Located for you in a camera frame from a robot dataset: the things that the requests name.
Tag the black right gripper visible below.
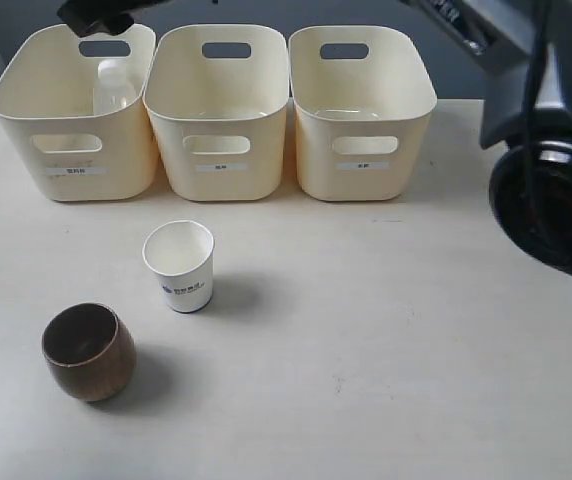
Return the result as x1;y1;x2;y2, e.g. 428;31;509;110
57;0;165;36

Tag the clear bottle white cap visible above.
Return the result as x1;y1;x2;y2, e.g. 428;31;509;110
92;58;137;116

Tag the white paper cup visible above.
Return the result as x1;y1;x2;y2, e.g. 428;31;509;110
142;220;215;313

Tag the brown wooden cup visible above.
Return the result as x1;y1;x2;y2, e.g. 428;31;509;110
41;302;137;403

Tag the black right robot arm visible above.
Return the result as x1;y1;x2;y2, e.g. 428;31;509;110
417;1;572;276

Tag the cream plastic bin left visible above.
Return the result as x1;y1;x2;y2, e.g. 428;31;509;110
0;24;159;202

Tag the cream plastic bin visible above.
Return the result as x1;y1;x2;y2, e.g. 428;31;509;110
288;25;437;202
143;24;290;202
0;24;159;202

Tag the white label on left bin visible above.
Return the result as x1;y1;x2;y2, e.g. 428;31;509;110
45;166;108;177

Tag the white label on bin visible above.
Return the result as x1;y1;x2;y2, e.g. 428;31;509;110
336;161;390;171
45;166;108;177
195;162;248;173

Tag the cream plastic bin middle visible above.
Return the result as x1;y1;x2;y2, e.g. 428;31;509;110
143;24;290;202

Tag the white label on middle bin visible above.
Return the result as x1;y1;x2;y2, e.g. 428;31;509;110
195;162;248;173

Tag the cream plastic bin right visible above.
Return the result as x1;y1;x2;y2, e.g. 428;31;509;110
288;25;437;202

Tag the white label on right bin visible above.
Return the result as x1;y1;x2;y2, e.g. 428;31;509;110
336;161;390;171

